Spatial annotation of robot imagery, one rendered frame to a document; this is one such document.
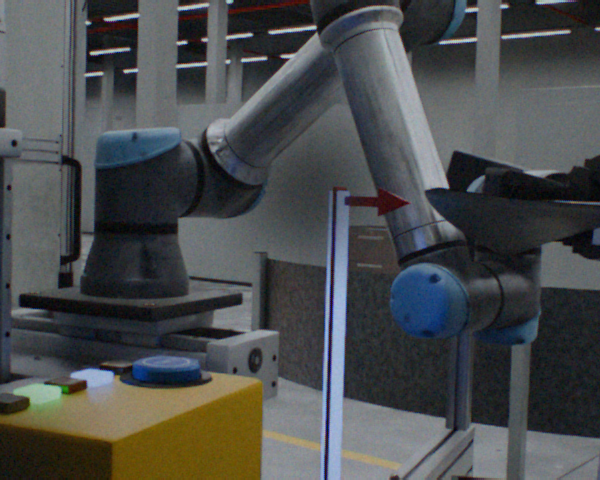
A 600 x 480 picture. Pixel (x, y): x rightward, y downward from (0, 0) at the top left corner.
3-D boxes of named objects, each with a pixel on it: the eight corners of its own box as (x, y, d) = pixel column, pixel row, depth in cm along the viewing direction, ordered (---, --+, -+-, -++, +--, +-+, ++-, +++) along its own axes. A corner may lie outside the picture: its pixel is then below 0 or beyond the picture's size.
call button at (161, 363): (177, 397, 51) (178, 367, 51) (119, 389, 53) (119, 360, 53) (211, 384, 55) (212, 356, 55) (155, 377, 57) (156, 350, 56)
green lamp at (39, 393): (39, 404, 46) (39, 393, 46) (12, 400, 47) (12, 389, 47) (61, 397, 48) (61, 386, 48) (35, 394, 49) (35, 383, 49)
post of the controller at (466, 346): (465, 431, 125) (471, 291, 124) (444, 429, 126) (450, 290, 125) (470, 426, 128) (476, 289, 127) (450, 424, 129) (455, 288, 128)
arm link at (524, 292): (440, 343, 100) (444, 244, 99) (491, 333, 108) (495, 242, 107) (503, 353, 94) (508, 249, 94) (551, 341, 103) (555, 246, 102)
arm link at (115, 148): (75, 220, 125) (76, 123, 124) (151, 220, 135) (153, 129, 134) (128, 224, 117) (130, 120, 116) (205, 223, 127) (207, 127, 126)
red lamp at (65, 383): (68, 395, 49) (68, 384, 49) (42, 391, 49) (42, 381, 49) (88, 389, 50) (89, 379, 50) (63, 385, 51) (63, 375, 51)
